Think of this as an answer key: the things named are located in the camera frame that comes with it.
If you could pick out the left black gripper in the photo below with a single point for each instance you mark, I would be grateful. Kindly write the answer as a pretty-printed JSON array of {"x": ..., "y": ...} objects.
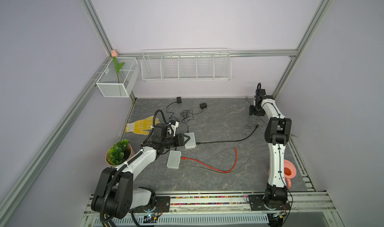
[{"x": 179, "y": 138}]

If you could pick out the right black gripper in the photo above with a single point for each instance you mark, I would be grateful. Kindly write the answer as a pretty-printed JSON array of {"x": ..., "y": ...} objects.
[{"x": 251, "y": 111}]

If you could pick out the white network switch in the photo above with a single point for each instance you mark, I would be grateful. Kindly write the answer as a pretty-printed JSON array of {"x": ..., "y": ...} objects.
[
  {"x": 190, "y": 140},
  {"x": 174, "y": 160}
]

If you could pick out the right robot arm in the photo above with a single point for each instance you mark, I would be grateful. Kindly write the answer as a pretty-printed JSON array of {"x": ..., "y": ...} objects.
[{"x": 277, "y": 135}]

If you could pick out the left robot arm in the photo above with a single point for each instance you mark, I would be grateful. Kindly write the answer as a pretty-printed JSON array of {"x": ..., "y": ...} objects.
[{"x": 115, "y": 195}]

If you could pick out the yellow white work glove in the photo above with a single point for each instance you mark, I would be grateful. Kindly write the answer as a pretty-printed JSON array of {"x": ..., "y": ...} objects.
[{"x": 141, "y": 127}]

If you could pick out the potted green plant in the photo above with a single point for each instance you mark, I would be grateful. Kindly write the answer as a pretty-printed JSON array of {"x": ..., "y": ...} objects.
[{"x": 119, "y": 153}]

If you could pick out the pink watering can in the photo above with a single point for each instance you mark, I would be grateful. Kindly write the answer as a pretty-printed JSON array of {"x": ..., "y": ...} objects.
[{"x": 289, "y": 172}]

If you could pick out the small white mesh basket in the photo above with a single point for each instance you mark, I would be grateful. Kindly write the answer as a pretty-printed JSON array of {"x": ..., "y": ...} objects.
[{"x": 108, "y": 82}]

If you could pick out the artificial pink tulip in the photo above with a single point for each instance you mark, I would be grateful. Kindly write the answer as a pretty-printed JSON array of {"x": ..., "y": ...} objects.
[{"x": 118, "y": 65}]

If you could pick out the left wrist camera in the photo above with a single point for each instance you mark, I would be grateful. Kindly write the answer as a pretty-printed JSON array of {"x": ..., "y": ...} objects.
[{"x": 172, "y": 127}]

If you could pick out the long white wire basket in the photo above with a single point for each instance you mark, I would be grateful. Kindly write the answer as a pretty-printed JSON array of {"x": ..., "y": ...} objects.
[{"x": 186, "y": 65}]

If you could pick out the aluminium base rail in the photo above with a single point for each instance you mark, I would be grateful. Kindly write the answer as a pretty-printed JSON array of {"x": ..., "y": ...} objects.
[{"x": 235, "y": 209}]

